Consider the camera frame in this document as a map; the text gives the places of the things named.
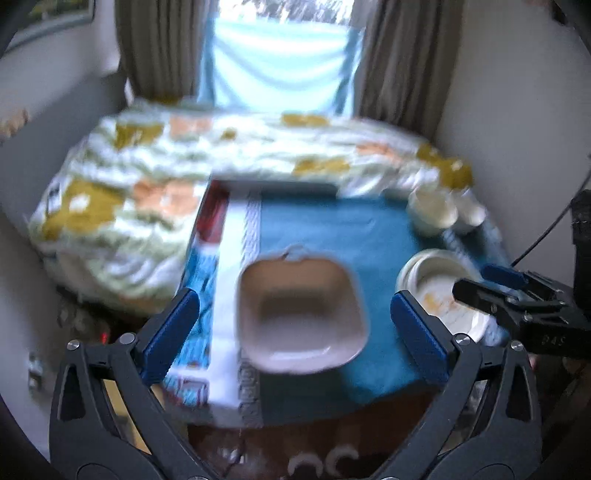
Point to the floral yellow green blanket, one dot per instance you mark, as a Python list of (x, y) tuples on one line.
[(138, 175)]

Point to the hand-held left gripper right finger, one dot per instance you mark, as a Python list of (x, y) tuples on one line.
[(418, 337)]

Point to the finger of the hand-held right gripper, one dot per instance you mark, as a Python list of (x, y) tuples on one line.
[(480, 295), (505, 277)]

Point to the light blue window cloth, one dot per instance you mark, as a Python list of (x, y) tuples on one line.
[(281, 64)]

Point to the grey headboard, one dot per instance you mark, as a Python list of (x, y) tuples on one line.
[(41, 161)]

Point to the cream plate with yellow print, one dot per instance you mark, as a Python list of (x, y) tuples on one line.
[(427, 263)]

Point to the brown curtain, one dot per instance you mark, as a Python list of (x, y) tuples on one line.
[(159, 46), (406, 60)]

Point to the window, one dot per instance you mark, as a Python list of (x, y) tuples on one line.
[(281, 9)]

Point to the small plush toy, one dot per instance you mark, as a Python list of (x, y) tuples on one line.
[(13, 122)]

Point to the red and blue printed box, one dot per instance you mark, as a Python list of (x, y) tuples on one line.
[(201, 272)]

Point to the teal tablecloth with patterned border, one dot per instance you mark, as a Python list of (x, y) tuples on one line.
[(318, 221)]

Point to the pink square bowl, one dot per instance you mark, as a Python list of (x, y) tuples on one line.
[(300, 318)]

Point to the cream yellow round bowl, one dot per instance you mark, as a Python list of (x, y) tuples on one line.
[(431, 210)]

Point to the white round bowl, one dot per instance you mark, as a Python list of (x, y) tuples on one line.
[(472, 211)]

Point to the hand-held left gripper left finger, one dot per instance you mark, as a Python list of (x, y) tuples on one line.
[(171, 332)]

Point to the framed wall picture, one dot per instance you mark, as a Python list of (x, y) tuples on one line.
[(51, 18)]

